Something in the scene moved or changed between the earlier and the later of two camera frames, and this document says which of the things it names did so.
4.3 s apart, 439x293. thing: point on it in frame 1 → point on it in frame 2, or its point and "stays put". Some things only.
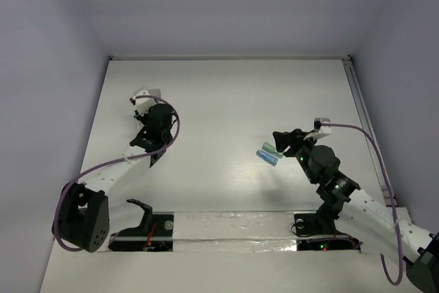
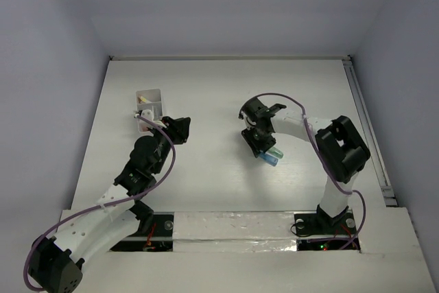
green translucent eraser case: [271, 149] stays put
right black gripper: [295, 138] → [256, 145]
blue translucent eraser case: [267, 158] stays put
